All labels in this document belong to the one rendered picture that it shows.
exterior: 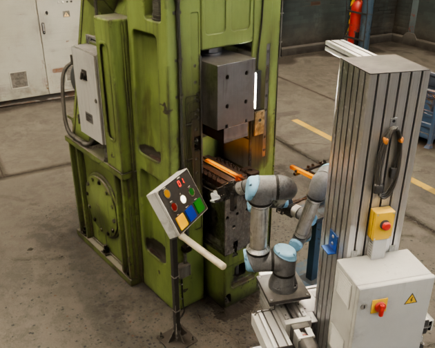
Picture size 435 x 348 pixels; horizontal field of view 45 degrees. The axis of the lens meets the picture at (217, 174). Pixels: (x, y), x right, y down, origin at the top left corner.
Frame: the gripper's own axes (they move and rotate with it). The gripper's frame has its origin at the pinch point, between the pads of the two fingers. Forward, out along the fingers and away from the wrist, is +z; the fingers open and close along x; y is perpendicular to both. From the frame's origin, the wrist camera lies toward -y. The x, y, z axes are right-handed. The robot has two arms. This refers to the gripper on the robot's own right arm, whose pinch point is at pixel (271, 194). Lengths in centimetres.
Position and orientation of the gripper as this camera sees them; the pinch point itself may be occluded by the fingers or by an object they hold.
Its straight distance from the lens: 326.1
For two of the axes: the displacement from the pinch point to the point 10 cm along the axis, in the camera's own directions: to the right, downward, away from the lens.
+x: 7.8, -2.7, 5.6
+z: -6.2, -3.4, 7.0
